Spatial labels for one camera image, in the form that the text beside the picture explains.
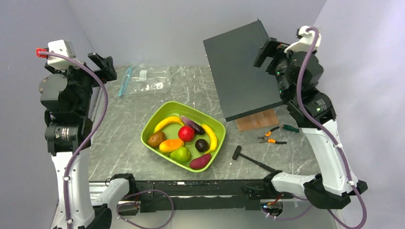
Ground left yellow banana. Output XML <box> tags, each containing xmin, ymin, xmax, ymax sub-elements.
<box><xmin>153</xmin><ymin>116</ymin><xmax>184</xmax><ymax>133</ymax></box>

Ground orange mango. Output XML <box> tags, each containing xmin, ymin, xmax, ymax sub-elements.
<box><xmin>159</xmin><ymin>139</ymin><xmax>185</xmax><ymax>154</ymax></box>

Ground green handled screwdriver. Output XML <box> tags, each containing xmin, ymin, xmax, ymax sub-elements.
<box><xmin>282</xmin><ymin>125</ymin><xmax>300</xmax><ymax>133</ymax></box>

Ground purple eggplant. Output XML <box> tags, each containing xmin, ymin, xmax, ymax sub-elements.
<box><xmin>180</xmin><ymin>115</ymin><xmax>206</xmax><ymax>135</ymax></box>

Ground purple sweet potato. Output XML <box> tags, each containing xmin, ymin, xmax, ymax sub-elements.
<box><xmin>189</xmin><ymin>154</ymin><xmax>212</xmax><ymax>170</ymax></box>

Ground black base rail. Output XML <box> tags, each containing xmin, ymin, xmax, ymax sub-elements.
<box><xmin>118</xmin><ymin>179</ymin><xmax>291</xmax><ymax>213</ymax></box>

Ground wooden board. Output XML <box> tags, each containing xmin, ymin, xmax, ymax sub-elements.
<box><xmin>236</xmin><ymin>109</ymin><xmax>279</xmax><ymax>131</ymax></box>

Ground yellow banana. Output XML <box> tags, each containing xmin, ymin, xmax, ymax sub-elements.
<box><xmin>201</xmin><ymin>124</ymin><xmax>218</xmax><ymax>154</ymax></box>
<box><xmin>153</xmin><ymin>116</ymin><xmax>184</xmax><ymax>133</ymax></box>

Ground dark grey tilted panel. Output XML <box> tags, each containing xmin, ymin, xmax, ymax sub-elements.
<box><xmin>203</xmin><ymin>20</ymin><xmax>283</xmax><ymax>122</ymax></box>

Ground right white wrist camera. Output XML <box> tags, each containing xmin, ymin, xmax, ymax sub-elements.
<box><xmin>284</xmin><ymin>26</ymin><xmax>321</xmax><ymax>53</ymax></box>

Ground clear zip top bag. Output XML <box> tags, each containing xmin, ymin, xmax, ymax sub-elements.
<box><xmin>118</xmin><ymin>63</ymin><xmax>171</xmax><ymax>96</ymax></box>

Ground brown kiwi potato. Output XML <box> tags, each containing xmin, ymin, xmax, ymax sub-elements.
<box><xmin>147</xmin><ymin>131</ymin><xmax>166</xmax><ymax>148</ymax></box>

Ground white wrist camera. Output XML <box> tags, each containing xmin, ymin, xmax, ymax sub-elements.
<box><xmin>36</xmin><ymin>40</ymin><xmax>79</xmax><ymax>71</ymax></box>
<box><xmin>284</xmin><ymin>26</ymin><xmax>321</xmax><ymax>53</ymax></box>

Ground black hammer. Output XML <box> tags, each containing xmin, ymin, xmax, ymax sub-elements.
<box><xmin>232</xmin><ymin>146</ymin><xmax>275</xmax><ymax>172</ymax></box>

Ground right yellow banana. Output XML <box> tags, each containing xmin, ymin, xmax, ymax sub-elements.
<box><xmin>201</xmin><ymin>124</ymin><xmax>218</xmax><ymax>154</ymax></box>

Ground orange handled pliers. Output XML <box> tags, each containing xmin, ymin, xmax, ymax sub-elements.
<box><xmin>258</xmin><ymin>126</ymin><xmax>287</xmax><ymax>145</ymax></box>

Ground green pear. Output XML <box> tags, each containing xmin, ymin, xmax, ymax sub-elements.
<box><xmin>170</xmin><ymin>146</ymin><xmax>191</xmax><ymax>163</ymax></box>

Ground green plastic tray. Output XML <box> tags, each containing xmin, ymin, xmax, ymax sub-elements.
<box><xmin>140</xmin><ymin>101</ymin><xmax>226</xmax><ymax>173</ymax></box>

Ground dark purple plum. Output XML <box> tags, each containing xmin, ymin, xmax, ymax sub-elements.
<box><xmin>194</xmin><ymin>139</ymin><xmax>210</xmax><ymax>153</ymax></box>

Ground red apple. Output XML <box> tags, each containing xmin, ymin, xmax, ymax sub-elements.
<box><xmin>178</xmin><ymin>126</ymin><xmax>195</xmax><ymax>142</ymax></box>

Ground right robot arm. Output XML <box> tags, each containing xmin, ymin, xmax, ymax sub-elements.
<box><xmin>254</xmin><ymin>38</ymin><xmax>368</xmax><ymax>209</ymax></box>

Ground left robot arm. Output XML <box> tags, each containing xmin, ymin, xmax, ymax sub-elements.
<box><xmin>37</xmin><ymin>49</ymin><xmax>138</xmax><ymax>229</ymax></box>

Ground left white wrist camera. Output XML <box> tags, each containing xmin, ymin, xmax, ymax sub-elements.
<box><xmin>36</xmin><ymin>40</ymin><xmax>79</xmax><ymax>71</ymax></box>

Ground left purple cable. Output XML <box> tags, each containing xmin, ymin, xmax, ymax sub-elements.
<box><xmin>39</xmin><ymin>50</ymin><xmax>109</xmax><ymax>229</ymax></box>

